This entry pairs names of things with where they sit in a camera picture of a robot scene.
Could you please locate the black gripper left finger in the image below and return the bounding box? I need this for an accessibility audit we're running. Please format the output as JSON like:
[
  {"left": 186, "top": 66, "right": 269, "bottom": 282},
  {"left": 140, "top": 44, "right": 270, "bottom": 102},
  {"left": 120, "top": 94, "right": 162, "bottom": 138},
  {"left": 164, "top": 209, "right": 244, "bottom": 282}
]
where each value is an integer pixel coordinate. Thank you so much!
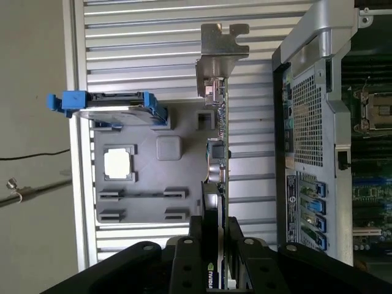
[{"left": 39, "top": 216, "right": 205, "bottom": 294}]

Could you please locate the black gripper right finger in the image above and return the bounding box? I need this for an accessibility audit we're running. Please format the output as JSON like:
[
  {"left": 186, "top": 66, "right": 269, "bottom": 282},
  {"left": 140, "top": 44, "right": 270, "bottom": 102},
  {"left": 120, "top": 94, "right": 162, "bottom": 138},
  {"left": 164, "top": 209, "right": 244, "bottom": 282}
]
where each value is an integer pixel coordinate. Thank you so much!
[{"left": 228, "top": 217, "right": 392, "bottom": 294}]

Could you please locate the green and black graphics card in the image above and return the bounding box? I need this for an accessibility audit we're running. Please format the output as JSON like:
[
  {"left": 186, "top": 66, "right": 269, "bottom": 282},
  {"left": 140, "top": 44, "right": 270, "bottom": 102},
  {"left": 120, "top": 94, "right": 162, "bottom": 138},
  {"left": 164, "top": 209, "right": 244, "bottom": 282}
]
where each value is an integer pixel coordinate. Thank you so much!
[{"left": 195, "top": 23, "right": 251, "bottom": 294}]

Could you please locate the grey plastic parts rack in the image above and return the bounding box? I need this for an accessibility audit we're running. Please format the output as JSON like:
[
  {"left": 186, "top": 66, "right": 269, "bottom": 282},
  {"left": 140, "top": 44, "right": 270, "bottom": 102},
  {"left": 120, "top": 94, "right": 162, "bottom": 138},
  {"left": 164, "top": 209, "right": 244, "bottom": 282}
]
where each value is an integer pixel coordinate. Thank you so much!
[{"left": 91, "top": 105, "right": 222, "bottom": 225}]

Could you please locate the silver CPU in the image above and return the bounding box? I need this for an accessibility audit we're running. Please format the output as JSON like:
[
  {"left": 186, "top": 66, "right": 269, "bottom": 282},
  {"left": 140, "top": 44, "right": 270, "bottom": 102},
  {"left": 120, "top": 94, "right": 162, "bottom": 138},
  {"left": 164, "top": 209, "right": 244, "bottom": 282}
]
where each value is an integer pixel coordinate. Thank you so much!
[{"left": 103, "top": 149, "right": 132, "bottom": 180}]

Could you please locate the grey metal rod with clamp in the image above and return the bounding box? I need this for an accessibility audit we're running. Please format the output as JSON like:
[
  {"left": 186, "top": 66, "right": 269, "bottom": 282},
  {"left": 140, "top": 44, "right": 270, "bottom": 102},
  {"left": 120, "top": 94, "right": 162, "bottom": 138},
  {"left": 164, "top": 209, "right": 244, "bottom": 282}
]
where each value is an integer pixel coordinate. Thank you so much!
[{"left": 0, "top": 176, "right": 73, "bottom": 209}]

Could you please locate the green motherboard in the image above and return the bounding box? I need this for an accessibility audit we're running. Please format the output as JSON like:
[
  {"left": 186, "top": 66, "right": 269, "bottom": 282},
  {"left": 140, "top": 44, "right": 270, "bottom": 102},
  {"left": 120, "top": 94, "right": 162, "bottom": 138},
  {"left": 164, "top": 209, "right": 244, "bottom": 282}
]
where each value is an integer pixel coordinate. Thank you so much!
[{"left": 340, "top": 56, "right": 392, "bottom": 276}]

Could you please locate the grey and black PC case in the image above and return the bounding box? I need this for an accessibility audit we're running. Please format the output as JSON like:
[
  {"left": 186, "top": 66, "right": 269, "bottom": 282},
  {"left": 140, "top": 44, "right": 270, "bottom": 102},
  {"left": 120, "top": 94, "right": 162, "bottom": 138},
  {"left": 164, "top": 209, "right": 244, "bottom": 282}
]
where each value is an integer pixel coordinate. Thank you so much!
[{"left": 271, "top": 0, "right": 392, "bottom": 269}]

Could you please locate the hard disk in blue carrier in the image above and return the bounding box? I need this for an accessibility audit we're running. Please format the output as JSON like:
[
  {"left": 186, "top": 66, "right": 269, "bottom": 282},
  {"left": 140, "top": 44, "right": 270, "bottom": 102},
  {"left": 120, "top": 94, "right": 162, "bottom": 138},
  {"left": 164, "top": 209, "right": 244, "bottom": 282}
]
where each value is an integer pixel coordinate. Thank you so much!
[{"left": 45, "top": 89, "right": 170, "bottom": 130}]

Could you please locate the metal CPU socket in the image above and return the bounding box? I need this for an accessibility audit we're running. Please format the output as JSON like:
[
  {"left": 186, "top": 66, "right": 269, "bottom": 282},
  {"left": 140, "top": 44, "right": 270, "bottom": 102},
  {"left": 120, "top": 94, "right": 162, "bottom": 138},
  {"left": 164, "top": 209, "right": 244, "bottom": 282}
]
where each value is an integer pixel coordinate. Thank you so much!
[{"left": 353, "top": 85, "right": 392, "bottom": 133}]

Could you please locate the thin black floor cable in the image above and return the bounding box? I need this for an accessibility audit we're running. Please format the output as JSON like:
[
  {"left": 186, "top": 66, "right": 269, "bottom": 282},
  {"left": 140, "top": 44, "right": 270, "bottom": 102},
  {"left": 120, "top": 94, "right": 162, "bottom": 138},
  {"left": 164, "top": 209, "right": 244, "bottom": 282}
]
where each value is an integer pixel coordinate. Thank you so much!
[{"left": 0, "top": 149, "right": 71, "bottom": 161}]

